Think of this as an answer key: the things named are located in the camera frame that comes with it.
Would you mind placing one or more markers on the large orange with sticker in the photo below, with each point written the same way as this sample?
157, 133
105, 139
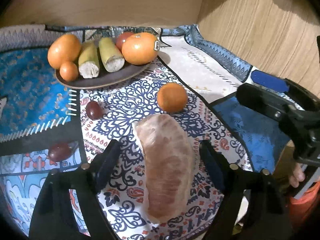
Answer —
140, 48

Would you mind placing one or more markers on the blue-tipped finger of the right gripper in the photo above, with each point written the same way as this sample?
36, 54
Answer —
271, 81

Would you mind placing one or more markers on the red tomato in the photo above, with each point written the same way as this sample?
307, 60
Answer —
122, 38

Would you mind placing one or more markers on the green sugarcane piece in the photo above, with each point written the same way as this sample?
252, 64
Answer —
110, 55
88, 61

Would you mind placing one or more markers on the person's right hand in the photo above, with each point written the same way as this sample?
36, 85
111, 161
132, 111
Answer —
296, 176

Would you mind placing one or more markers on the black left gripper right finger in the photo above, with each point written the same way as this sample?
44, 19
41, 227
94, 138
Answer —
266, 216

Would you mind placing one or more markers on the dark brown plate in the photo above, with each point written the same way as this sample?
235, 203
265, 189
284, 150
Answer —
104, 78

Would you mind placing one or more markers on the dark red jujube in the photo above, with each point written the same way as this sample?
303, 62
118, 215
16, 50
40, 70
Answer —
94, 111
60, 151

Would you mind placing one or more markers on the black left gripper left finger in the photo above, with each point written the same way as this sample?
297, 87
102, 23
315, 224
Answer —
68, 207

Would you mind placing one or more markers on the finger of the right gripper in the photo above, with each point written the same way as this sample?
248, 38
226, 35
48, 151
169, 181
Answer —
266, 103

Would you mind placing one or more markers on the patchwork patterned bedspread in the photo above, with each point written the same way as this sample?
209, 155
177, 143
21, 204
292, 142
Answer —
37, 112

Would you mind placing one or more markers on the peeled pomelo segment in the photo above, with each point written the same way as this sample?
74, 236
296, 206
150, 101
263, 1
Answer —
169, 166

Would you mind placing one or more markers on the wooden headboard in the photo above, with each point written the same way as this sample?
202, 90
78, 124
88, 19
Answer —
156, 13

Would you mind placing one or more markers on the small tangerine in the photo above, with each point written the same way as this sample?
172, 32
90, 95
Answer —
69, 71
172, 97

